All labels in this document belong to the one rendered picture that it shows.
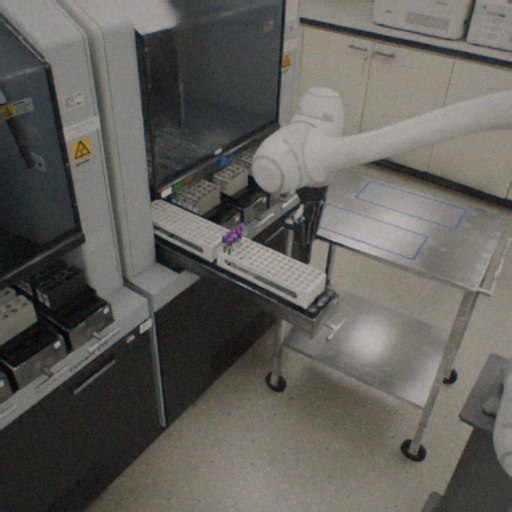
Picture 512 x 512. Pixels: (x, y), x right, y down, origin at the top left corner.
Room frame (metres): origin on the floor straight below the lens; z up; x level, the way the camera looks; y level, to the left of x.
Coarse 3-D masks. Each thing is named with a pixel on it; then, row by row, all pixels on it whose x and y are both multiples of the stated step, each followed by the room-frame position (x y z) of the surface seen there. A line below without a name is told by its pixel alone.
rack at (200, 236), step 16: (160, 208) 1.42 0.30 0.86; (176, 208) 1.42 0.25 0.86; (160, 224) 1.34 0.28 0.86; (176, 224) 1.34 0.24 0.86; (192, 224) 1.34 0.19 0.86; (208, 224) 1.35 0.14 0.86; (176, 240) 1.31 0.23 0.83; (192, 240) 1.27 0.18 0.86; (208, 240) 1.26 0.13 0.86; (208, 256) 1.23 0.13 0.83
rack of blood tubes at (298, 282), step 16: (224, 256) 1.20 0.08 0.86; (240, 256) 1.19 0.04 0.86; (256, 256) 1.20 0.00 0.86; (272, 256) 1.20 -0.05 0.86; (240, 272) 1.17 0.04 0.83; (256, 272) 1.14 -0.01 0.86; (272, 272) 1.13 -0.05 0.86; (288, 272) 1.13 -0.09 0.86; (304, 272) 1.14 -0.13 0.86; (320, 272) 1.14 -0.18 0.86; (272, 288) 1.11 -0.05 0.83; (288, 288) 1.08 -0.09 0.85; (304, 288) 1.08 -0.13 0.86; (320, 288) 1.11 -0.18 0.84; (304, 304) 1.05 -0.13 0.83
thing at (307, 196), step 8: (328, 184) 1.10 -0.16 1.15; (296, 192) 1.10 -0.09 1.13; (304, 192) 1.08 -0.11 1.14; (312, 192) 1.08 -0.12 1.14; (320, 192) 1.08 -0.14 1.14; (304, 200) 1.08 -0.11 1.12; (312, 200) 1.08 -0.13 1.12; (320, 200) 1.08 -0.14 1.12; (304, 208) 1.08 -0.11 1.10; (304, 216) 1.10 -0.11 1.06
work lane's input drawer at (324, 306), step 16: (160, 240) 1.33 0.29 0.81; (176, 256) 1.28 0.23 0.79; (192, 256) 1.26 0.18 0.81; (192, 272) 1.24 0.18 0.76; (208, 272) 1.21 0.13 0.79; (224, 272) 1.19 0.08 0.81; (224, 288) 1.18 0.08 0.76; (240, 288) 1.15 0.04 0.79; (256, 288) 1.13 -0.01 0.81; (256, 304) 1.11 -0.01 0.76; (272, 304) 1.08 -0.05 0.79; (288, 304) 1.07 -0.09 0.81; (320, 304) 1.06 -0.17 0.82; (336, 304) 1.12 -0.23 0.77; (288, 320) 1.05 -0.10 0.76; (304, 320) 1.03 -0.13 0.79; (320, 320) 1.04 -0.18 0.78
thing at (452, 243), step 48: (336, 192) 1.64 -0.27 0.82; (384, 192) 1.65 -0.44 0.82; (288, 240) 1.43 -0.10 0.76; (336, 240) 1.35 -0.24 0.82; (384, 240) 1.36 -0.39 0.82; (432, 240) 1.37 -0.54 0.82; (480, 240) 1.39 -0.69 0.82; (336, 288) 1.77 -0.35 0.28; (480, 288) 1.20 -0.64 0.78; (288, 336) 1.48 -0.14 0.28; (336, 336) 1.49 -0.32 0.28; (384, 336) 1.50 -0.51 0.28; (432, 336) 1.51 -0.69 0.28; (384, 384) 1.26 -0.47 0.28; (432, 384) 1.16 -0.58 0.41
